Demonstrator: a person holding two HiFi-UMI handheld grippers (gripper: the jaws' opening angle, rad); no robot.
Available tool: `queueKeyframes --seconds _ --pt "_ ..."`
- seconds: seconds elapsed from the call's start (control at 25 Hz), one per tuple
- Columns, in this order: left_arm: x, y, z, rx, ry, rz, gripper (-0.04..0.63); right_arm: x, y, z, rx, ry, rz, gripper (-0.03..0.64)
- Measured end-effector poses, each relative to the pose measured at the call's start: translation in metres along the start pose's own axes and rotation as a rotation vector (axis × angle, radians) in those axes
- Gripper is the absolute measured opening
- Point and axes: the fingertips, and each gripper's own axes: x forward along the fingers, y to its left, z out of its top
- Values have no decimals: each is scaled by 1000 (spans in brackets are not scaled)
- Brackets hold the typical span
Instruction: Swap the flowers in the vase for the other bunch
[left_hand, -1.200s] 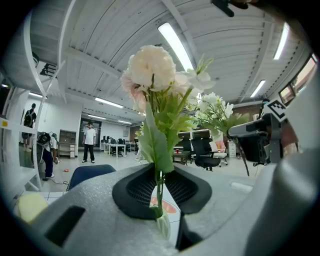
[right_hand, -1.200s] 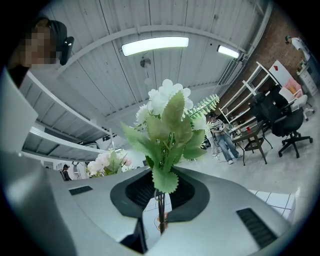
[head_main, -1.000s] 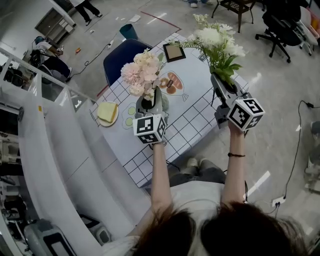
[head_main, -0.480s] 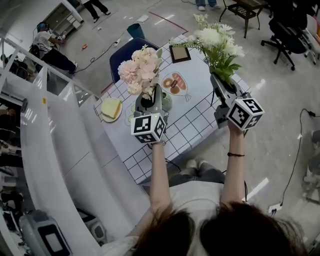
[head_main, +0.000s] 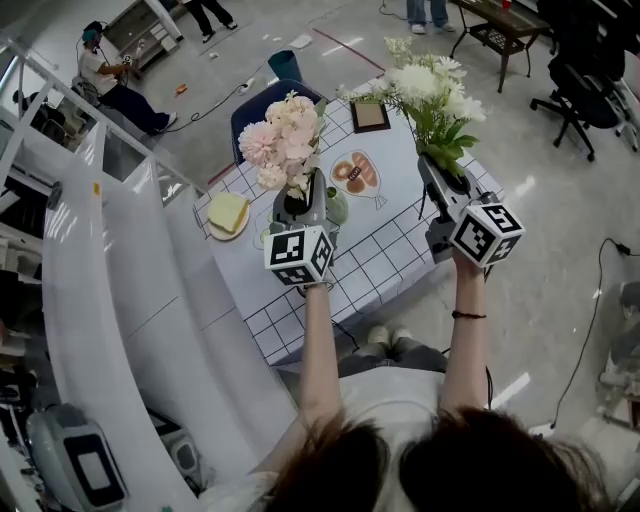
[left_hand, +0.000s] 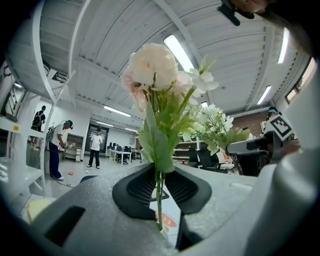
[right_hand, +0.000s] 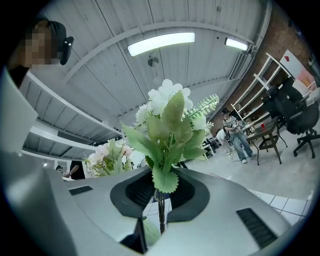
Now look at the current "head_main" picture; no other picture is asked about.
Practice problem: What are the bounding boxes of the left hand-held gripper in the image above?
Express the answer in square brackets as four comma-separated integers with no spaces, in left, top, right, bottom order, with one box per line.
[263,167,341,287]

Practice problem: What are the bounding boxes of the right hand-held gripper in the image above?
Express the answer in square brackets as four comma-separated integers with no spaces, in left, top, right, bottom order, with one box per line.
[417,153,526,269]

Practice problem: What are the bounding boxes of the pale green vase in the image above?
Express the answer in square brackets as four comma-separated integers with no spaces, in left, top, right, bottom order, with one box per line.
[325,187,349,224]

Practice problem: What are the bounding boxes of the pink flower bouquet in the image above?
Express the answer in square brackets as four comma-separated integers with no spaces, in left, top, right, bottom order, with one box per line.
[237,89,330,201]

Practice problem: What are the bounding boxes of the white flower bouquet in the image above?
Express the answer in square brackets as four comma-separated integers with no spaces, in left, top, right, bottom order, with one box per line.
[335,35,488,220]

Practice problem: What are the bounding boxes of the person's left forearm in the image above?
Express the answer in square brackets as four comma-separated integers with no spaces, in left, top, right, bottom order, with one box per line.
[299,282,347,432]

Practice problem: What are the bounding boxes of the person's right forearm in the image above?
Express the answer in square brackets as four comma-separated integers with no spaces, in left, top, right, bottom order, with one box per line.
[439,259,490,417]

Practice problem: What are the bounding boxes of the table with grid tablecloth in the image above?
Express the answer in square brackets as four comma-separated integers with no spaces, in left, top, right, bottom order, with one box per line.
[192,78,506,370]

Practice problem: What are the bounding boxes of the beige plate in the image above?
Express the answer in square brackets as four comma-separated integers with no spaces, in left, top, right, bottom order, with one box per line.
[206,192,252,243]

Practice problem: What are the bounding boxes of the blue chair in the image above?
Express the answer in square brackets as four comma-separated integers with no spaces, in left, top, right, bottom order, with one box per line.
[230,78,329,169]

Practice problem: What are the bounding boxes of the teal waste bin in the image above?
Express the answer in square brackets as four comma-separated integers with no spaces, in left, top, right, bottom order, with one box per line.
[267,49,304,84]

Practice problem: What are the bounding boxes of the black office chair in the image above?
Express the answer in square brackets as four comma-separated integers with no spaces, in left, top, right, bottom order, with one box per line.
[529,44,626,162]

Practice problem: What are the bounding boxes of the dark coffee table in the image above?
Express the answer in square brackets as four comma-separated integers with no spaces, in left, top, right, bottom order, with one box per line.
[449,0,551,94]

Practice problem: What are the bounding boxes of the person's grey trousers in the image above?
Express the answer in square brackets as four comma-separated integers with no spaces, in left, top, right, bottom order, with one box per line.
[337,337,449,379]

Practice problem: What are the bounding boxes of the white office chair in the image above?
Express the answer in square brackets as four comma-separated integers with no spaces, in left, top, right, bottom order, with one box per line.
[612,77,640,151]

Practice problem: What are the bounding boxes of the white metal shelf rack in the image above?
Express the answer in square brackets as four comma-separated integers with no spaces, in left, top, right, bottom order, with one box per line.
[0,34,301,512]

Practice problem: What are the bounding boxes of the person's white shirt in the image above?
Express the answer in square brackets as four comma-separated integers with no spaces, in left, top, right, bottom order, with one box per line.
[199,367,501,512]

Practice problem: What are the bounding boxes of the white drawer cabinet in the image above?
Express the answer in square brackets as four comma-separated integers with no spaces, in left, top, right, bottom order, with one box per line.
[104,0,182,79]

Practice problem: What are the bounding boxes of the black framed tablet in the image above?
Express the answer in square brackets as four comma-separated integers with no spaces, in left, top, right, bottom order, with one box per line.
[149,409,182,436]

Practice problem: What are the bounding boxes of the small grey device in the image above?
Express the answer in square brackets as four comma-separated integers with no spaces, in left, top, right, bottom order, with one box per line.
[169,434,202,474]

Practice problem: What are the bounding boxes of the grey device with black screen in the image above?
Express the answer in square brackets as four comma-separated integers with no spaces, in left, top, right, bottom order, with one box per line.
[27,403,131,512]

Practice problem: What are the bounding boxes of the dark picture frame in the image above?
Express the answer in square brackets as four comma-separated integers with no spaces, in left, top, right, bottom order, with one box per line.
[349,98,393,135]

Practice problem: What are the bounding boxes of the black cable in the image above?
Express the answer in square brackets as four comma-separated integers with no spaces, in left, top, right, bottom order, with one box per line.
[549,237,634,431]

